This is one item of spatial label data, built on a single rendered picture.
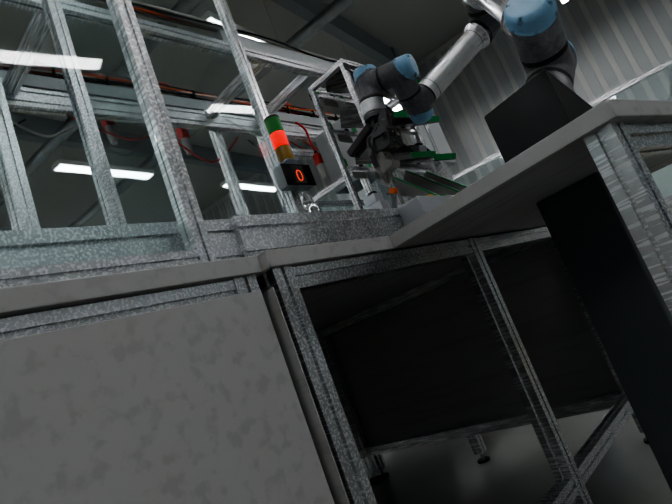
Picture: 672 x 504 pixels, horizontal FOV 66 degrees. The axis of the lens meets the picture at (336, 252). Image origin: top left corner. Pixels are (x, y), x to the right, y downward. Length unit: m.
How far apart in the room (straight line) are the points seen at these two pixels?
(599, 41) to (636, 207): 9.58
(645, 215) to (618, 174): 0.07
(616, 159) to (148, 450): 0.75
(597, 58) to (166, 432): 9.95
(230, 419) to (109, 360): 0.18
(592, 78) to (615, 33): 0.77
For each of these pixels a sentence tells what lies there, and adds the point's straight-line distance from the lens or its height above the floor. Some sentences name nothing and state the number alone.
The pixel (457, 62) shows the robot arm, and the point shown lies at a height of 1.37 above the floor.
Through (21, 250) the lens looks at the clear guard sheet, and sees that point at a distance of 0.76.
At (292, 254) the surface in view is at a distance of 0.91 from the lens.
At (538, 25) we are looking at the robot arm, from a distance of 1.41.
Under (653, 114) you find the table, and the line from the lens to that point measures 0.98.
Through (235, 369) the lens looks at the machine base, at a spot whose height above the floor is 0.69.
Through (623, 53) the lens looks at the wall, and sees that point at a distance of 10.29.
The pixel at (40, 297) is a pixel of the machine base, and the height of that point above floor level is 0.84.
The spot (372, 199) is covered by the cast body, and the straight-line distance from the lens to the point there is 1.62.
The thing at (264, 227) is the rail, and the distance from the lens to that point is 1.02.
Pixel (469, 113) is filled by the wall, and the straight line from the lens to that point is 10.63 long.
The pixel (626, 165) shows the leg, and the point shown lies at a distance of 0.87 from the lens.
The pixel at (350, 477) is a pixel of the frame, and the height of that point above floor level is 0.48.
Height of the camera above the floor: 0.65
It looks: 11 degrees up
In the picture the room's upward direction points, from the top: 21 degrees counter-clockwise
